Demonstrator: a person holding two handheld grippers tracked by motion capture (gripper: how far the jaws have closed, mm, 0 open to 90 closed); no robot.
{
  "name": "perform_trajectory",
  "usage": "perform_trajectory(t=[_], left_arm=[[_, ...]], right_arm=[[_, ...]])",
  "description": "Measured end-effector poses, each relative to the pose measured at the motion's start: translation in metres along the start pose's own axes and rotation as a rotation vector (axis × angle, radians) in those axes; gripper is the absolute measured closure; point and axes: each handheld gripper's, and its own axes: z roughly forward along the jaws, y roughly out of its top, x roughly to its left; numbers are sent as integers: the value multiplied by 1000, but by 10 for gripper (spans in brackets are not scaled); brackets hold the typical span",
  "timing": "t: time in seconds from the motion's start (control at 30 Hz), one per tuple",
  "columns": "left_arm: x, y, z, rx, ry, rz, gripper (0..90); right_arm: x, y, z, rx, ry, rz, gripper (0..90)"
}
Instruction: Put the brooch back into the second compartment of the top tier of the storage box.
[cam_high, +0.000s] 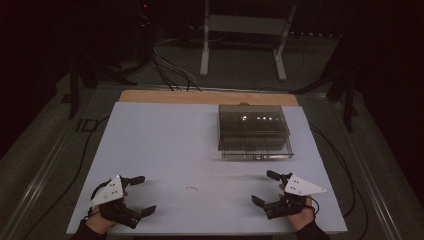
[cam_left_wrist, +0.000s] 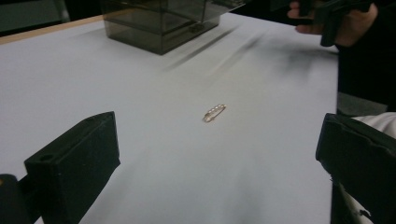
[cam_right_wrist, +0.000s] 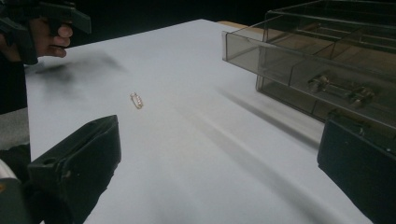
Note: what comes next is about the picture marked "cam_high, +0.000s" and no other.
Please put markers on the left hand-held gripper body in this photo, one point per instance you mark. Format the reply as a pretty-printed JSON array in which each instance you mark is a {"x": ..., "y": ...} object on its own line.
[{"x": 111, "y": 191}]

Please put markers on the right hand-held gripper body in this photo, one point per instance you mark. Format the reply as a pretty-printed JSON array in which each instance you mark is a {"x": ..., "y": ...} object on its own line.
[{"x": 300, "y": 187}]

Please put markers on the person's right hand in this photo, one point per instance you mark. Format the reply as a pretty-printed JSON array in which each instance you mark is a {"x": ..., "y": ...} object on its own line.
[{"x": 302, "y": 218}]

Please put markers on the person's left hand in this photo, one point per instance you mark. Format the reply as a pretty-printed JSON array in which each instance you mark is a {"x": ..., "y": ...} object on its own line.
[{"x": 98, "y": 223}]

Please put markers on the white table board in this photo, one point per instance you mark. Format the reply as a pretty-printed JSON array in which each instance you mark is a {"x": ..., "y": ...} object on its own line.
[{"x": 160, "y": 146}]

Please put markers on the smoky transparent plastic box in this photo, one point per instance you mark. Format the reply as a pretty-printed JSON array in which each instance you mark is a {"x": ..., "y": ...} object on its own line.
[{"x": 253, "y": 133}]

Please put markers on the black tripod stand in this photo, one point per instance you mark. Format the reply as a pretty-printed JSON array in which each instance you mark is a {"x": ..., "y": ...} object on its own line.
[
  {"x": 74, "y": 90},
  {"x": 348, "y": 103}
]

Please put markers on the wooden table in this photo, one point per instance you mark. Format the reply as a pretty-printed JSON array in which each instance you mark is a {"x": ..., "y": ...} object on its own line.
[{"x": 186, "y": 96}]

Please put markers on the grey metal stand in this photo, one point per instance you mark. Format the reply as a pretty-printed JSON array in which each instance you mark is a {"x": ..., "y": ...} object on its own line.
[{"x": 245, "y": 24}]

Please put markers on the dark equipment with red light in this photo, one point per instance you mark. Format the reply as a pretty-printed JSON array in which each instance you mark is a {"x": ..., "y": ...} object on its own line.
[{"x": 144, "y": 20}]

